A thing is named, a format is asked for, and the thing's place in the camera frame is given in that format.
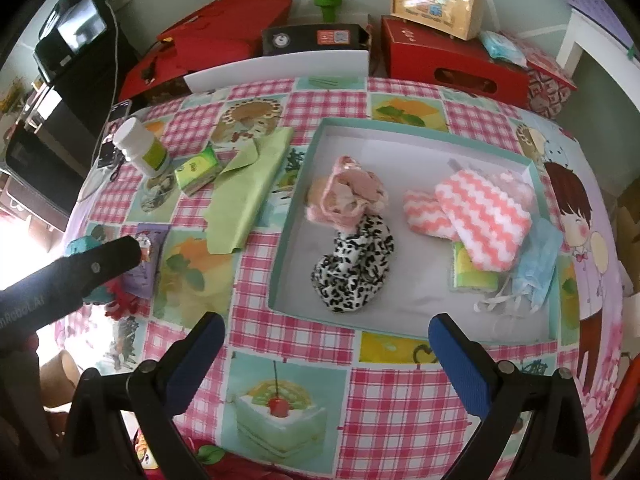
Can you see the leopard print scrunchie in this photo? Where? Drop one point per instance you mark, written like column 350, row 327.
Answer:
column 348, row 278

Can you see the blue wet wipes pack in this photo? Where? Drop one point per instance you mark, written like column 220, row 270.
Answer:
column 501, row 48

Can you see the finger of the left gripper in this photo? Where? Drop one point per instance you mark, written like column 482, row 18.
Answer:
column 103, row 263

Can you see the green dumbbell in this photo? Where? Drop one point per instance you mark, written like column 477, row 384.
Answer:
column 329, row 9

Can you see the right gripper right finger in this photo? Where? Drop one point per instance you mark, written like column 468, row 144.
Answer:
column 555, row 444

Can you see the red gift box with handle slot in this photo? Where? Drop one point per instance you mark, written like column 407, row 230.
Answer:
column 417, row 53

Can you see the red yarn bow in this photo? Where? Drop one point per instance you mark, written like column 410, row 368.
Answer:
column 123, row 303

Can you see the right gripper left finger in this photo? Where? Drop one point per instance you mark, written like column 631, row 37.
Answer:
column 96, row 444

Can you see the purple perforated basket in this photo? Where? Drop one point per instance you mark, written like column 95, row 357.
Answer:
column 602, row 14

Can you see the pink white zigzag cloth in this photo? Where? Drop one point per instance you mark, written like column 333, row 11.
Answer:
column 490, row 215

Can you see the black monitor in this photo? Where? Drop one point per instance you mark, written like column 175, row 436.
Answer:
column 83, row 54

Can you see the purple baby wipes pack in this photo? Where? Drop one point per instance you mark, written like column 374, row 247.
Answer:
column 140, row 281

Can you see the black smartphone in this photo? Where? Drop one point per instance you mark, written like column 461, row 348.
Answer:
column 118, row 114

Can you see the white pill bottle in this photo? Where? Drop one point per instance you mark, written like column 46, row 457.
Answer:
column 141, row 148

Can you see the pink fabric scrunchie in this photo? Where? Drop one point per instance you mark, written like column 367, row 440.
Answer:
column 352, row 192

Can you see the red bag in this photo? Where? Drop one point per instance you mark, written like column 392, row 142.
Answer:
column 222, row 32

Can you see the blue surgical face mask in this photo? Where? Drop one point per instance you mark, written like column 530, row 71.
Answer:
column 525, row 288

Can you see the light green microfiber cloth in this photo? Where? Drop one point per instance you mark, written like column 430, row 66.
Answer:
column 241, row 188

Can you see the beige round sponge ball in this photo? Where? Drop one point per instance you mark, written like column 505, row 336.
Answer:
column 315, row 193

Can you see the tan cartoon suitcase box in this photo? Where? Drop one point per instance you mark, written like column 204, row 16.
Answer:
column 460, row 19

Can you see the black box with gauge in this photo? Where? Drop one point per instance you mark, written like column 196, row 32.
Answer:
column 314, row 37

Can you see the white shelf unit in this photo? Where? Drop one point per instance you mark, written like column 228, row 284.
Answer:
column 604, row 112

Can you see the green tissue pack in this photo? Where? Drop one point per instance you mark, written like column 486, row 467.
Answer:
column 198, row 171
column 465, row 277

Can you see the red patterned box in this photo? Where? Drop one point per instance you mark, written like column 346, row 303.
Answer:
column 550, row 86

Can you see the teal square toy box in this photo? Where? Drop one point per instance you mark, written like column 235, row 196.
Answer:
column 99, row 295

